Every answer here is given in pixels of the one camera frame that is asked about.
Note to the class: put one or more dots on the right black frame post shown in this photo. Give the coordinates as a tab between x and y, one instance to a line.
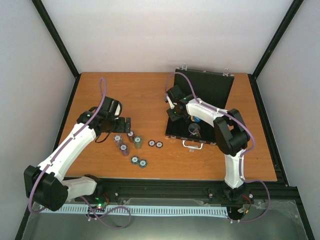
280	31

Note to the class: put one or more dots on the purple chip stack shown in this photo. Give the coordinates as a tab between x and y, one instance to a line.
118	140
124	149

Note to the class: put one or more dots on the clear round dealer button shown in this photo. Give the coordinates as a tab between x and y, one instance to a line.
193	125

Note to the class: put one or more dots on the purple chip stack upper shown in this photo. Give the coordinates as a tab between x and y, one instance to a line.
118	140

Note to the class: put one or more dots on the left black frame post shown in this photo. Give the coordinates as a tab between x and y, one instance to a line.
45	17

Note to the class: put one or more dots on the light blue cable duct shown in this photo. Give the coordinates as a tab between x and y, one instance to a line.
165	211

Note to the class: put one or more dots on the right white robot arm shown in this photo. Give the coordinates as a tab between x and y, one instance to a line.
231	133

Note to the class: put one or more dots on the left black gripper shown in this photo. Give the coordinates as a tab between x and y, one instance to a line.
128	125

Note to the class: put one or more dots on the brown tall chip stack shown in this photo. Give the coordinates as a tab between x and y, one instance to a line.
131	136

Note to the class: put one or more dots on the triangular all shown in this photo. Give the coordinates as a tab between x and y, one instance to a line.
195	132

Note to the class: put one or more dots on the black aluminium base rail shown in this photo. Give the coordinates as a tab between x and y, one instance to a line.
212	192

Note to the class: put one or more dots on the blue short stack right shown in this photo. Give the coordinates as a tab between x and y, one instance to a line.
143	163

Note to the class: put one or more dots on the black frame post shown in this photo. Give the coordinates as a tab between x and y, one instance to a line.
45	17
280	31

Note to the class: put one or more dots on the blue short stack left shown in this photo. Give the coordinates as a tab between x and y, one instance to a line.
135	160

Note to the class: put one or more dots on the purple chip stack lower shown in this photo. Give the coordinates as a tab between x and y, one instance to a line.
124	149

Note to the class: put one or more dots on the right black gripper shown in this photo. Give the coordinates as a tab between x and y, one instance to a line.
173	117

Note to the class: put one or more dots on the black poker set case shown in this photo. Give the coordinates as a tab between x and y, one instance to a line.
212	87

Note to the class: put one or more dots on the green tall chip stack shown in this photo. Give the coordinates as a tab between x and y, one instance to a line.
137	140

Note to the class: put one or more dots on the blue short stack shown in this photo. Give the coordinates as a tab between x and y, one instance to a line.
135	160
143	163

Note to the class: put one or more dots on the blue round blind button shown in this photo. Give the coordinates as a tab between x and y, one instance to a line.
195	119

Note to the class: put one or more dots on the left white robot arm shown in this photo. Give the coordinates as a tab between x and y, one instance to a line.
46	185

